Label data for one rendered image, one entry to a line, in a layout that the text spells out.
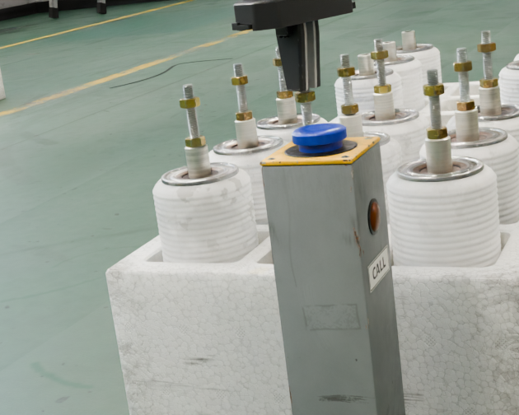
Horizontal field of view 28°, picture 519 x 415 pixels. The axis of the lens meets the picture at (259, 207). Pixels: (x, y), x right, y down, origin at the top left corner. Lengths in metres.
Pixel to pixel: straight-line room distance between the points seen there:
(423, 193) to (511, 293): 0.11
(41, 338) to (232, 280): 0.49
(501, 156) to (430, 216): 0.14
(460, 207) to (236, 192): 0.22
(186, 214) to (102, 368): 0.33
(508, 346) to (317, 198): 0.23
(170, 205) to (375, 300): 0.28
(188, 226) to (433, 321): 0.25
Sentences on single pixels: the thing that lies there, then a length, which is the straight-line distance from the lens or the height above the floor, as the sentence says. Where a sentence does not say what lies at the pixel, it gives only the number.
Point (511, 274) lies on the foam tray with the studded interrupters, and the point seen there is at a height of 0.18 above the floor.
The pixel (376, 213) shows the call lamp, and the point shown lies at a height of 0.27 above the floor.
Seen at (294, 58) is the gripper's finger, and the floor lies 0.36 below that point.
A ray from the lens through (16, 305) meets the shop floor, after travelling 1.52.
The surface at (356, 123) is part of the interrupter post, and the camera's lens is 1.05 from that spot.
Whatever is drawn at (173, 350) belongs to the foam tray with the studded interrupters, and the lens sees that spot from 0.99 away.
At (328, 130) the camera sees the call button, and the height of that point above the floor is 0.33.
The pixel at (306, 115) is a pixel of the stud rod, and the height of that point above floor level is 0.31.
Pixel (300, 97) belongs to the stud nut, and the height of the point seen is 0.32.
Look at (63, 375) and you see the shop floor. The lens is 1.25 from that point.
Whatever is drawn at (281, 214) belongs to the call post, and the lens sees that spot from 0.75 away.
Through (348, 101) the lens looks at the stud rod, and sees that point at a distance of 1.05.
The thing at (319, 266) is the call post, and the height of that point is 0.24.
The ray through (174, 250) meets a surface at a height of 0.19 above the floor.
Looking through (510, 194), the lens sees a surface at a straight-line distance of 1.01.
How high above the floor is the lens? 0.48
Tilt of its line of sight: 15 degrees down
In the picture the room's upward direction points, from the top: 7 degrees counter-clockwise
